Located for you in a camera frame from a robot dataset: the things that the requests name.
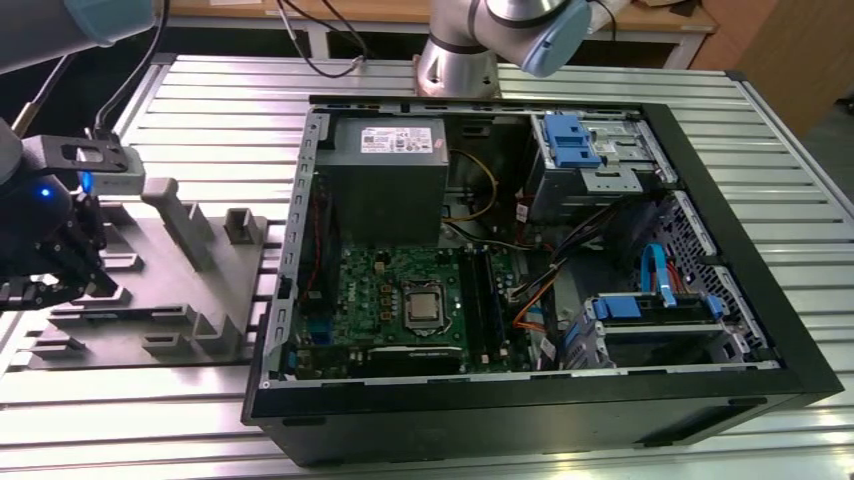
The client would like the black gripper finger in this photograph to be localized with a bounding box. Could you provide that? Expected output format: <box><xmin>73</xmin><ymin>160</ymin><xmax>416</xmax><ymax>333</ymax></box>
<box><xmin>0</xmin><ymin>276</ymin><xmax>72</xmax><ymax>312</ymax></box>
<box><xmin>39</xmin><ymin>192</ymin><xmax>120</xmax><ymax>302</ymax></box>

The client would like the black RAM slot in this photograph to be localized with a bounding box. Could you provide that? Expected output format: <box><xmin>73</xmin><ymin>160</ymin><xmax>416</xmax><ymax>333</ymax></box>
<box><xmin>462</xmin><ymin>243</ymin><xmax>487</xmax><ymax>362</ymax></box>
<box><xmin>471</xmin><ymin>243</ymin><xmax>496</xmax><ymax>362</ymax></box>

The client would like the grey parts rack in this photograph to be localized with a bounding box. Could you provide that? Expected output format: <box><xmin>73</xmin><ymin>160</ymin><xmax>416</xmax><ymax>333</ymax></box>
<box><xmin>9</xmin><ymin>177</ymin><xmax>286</xmax><ymax>372</ymax></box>

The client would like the green motherboard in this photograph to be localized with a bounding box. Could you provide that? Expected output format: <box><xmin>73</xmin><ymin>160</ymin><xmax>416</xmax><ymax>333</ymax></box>
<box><xmin>292</xmin><ymin>243</ymin><xmax>535</xmax><ymax>379</ymax></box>

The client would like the grey power supply unit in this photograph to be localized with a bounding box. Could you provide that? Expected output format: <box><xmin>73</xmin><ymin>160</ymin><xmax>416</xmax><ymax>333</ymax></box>
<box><xmin>318</xmin><ymin>115</ymin><xmax>448</xmax><ymax>249</ymax></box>

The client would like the silver CPU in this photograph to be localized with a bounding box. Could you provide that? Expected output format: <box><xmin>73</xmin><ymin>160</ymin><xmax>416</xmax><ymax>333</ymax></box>
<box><xmin>407</xmin><ymin>292</ymin><xmax>443</xmax><ymax>321</ymax></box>

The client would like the metal socket cover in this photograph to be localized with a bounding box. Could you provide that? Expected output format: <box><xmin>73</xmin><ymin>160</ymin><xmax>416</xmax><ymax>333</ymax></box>
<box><xmin>398</xmin><ymin>280</ymin><xmax>450</xmax><ymax>337</ymax></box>

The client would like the black graphics card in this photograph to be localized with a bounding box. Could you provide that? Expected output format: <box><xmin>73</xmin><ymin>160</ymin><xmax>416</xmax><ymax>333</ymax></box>
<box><xmin>363</xmin><ymin>343</ymin><xmax>466</xmax><ymax>377</ymax></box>

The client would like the black PC case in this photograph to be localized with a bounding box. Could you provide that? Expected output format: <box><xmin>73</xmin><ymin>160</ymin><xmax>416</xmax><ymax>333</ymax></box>
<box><xmin>239</xmin><ymin>94</ymin><xmax>843</xmax><ymax>469</ymax></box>

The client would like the metal drive cage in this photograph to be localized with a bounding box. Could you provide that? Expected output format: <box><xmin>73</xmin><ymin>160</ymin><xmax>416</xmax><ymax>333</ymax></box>
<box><xmin>523</xmin><ymin>112</ymin><xmax>675</xmax><ymax>226</ymax></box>

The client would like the hard disk in blue carrier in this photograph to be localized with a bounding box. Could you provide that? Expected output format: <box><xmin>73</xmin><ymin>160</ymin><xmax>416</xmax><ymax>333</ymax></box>
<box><xmin>590</xmin><ymin>292</ymin><xmax>726</xmax><ymax>326</ymax></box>

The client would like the metal disk bay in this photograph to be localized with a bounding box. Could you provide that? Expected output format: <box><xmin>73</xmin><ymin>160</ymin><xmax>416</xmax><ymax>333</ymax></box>
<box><xmin>579</xmin><ymin>294</ymin><xmax>769</xmax><ymax>369</ymax></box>

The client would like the wooden desk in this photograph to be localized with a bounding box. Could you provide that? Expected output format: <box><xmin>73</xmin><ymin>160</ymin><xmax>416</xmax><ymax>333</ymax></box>
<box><xmin>163</xmin><ymin>0</ymin><xmax>721</xmax><ymax>69</ymax></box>

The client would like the brown wooden panel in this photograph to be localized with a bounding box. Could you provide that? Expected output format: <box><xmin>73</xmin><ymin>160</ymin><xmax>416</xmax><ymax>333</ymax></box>
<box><xmin>690</xmin><ymin>0</ymin><xmax>854</xmax><ymax>139</ymax></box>

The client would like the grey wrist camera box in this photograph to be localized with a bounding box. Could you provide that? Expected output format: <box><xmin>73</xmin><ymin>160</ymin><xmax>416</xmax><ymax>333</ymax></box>
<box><xmin>73</xmin><ymin>147</ymin><xmax>147</xmax><ymax>197</ymax></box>

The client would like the black camera cable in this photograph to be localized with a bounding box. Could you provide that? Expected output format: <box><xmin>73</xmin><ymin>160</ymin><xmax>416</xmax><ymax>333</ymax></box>
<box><xmin>92</xmin><ymin>0</ymin><xmax>172</xmax><ymax>139</ymax></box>

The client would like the yellow black wire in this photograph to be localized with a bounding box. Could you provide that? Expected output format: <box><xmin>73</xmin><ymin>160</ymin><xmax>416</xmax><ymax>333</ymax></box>
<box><xmin>444</xmin><ymin>149</ymin><xmax>500</xmax><ymax>225</ymax></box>

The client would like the orange yellow wire bundle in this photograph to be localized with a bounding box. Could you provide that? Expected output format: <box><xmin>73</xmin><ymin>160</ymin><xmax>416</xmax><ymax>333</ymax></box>
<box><xmin>510</xmin><ymin>279</ymin><xmax>559</xmax><ymax>332</ymax></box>

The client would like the black white wire bundle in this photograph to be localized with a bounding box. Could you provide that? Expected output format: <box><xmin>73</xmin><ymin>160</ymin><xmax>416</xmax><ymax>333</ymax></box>
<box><xmin>506</xmin><ymin>192</ymin><xmax>668</xmax><ymax>304</ymax></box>

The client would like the blue plastic drive bracket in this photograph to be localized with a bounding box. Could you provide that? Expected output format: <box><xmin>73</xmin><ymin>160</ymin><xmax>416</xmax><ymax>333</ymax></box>
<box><xmin>540</xmin><ymin>113</ymin><xmax>602</xmax><ymax>169</ymax></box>

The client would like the blue flat wire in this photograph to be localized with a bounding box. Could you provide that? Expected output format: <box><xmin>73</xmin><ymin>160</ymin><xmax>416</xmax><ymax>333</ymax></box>
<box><xmin>639</xmin><ymin>243</ymin><xmax>679</xmax><ymax>306</ymax></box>

